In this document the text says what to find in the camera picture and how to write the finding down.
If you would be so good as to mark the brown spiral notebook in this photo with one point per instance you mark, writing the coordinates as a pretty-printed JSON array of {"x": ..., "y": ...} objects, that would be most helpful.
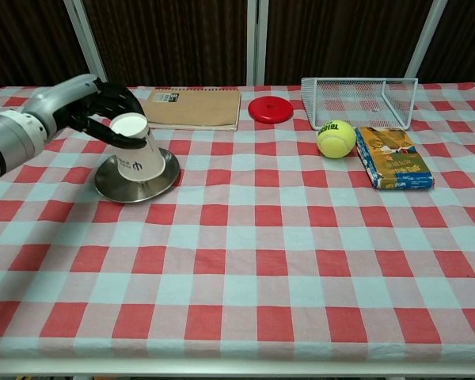
[{"x": 194, "y": 111}]

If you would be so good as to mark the blue and yellow box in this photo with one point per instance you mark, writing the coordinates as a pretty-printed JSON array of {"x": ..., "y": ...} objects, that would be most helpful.
[{"x": 396, "y": 162}]

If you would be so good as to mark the white metal frame post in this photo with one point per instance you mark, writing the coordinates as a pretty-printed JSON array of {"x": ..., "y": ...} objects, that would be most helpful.
[
  {"x": 257, "y": 41},
  {"x": 88, "y": 41},
  {"x": 424, "y": 39}
]

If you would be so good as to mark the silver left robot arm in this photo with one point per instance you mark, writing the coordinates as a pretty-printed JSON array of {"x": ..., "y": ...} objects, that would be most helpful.
[{"x": 27, "y": 122}]

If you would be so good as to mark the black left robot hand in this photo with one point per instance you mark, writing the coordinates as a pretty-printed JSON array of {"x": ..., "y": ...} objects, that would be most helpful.
[{"x": 103, "y": 105}]

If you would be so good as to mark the red white checkered tablecloth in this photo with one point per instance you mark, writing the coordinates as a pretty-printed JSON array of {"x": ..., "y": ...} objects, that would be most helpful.
[{"x": 237, "y": 245}]

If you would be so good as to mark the yellow tennis ball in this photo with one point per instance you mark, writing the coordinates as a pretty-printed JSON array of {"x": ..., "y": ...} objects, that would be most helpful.
[{"x": 336, "y": 139}]

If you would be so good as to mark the red round disc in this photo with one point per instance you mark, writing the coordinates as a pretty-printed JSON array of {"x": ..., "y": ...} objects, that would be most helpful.
[{"x": 270, "y": 109}]

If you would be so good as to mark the round steel plate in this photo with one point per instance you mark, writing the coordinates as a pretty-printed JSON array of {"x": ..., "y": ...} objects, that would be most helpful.
[{"x": 170, "y": 170}]

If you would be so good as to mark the white paper cup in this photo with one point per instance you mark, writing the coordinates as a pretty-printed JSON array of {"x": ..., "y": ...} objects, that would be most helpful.
[{"x": 136, "y": 152}]

